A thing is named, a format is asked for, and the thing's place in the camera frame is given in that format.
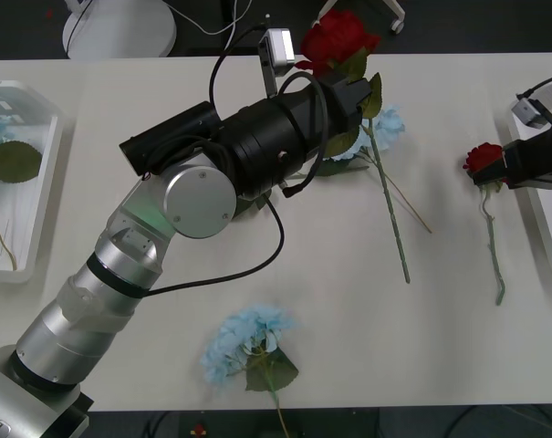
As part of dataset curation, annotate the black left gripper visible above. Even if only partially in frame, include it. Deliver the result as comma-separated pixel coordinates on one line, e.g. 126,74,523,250
279,72,373,157

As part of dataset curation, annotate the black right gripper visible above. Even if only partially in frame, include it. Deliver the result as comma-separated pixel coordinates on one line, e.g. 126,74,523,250
473,130,552,191

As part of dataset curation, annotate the small red rose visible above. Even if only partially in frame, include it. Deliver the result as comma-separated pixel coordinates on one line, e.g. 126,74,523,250
462,141,508,307

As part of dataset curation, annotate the large red rose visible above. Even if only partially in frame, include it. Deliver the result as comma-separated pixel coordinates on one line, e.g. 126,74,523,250
299,9,412,285

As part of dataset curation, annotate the pale blue flower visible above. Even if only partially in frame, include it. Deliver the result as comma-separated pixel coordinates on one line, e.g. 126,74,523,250
0,107,44,273
199,303,300,438
309,105,434,235

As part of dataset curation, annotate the shallow white box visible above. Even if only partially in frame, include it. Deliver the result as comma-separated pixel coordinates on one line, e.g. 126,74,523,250
503,72,552,279
0,79,67,284

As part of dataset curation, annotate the white chair base with castors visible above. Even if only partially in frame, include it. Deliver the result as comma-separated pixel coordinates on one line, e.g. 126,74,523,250
310,0,407,34

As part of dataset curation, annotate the white round stand base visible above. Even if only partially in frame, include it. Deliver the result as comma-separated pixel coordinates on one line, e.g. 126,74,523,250
61,0,177,59

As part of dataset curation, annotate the white floor cable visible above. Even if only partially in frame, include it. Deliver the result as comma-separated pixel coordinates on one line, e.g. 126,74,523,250
174,0,254,49

